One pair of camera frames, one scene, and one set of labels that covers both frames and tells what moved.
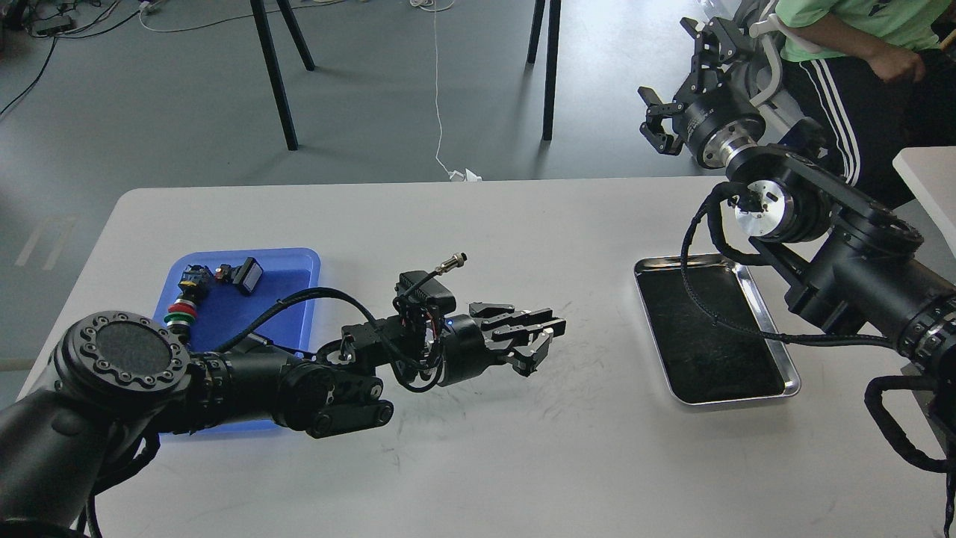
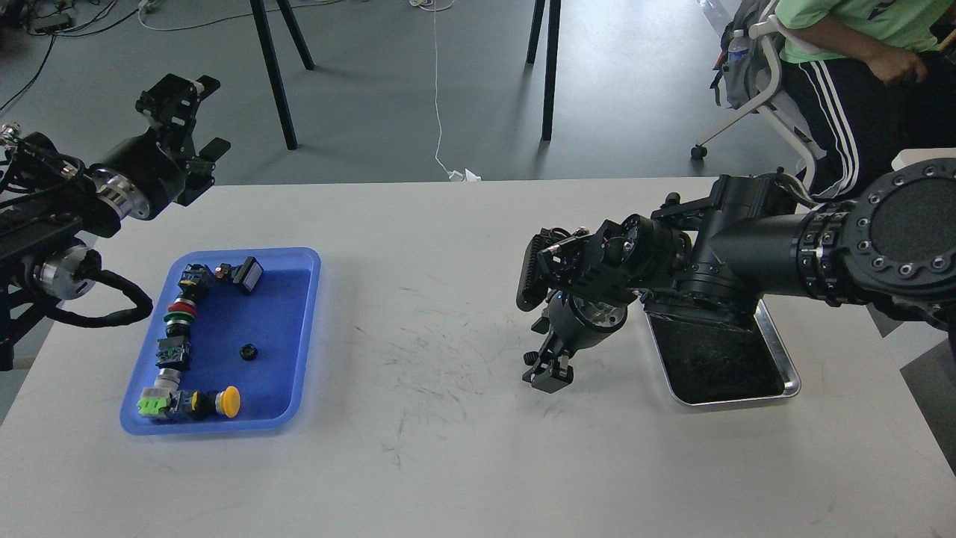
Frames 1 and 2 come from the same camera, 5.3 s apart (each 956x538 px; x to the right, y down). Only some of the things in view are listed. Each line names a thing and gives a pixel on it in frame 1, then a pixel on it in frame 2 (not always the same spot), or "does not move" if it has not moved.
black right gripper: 714,119 to 581,323
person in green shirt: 879,83 does not move
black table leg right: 553,56 does not move
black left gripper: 469,354 to 143,175
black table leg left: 259,13 does not move
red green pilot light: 181,314 does not move
